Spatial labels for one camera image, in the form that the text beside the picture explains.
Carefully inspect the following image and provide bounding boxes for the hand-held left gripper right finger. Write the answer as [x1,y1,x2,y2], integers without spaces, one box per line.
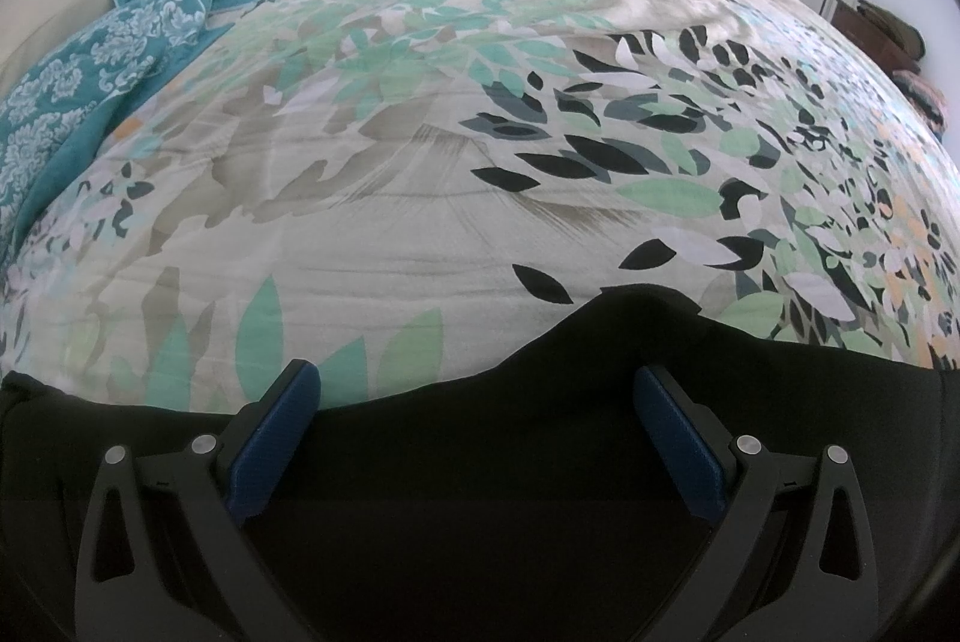
[632,366,880,642]

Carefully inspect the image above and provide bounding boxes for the dark clothes pile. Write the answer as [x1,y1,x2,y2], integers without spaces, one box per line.
[834,0,922,77]

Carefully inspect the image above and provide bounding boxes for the leaf print bed cover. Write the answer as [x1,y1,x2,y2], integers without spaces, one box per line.
[0,0,960,414]

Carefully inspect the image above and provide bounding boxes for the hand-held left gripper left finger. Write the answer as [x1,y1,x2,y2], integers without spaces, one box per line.
[73,359,323,642]

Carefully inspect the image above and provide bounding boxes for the teal patterned blanket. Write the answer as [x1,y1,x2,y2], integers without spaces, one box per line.
[0,0,374,253]

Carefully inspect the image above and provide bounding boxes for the black pants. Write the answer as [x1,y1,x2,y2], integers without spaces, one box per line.
[0,284,960,642]

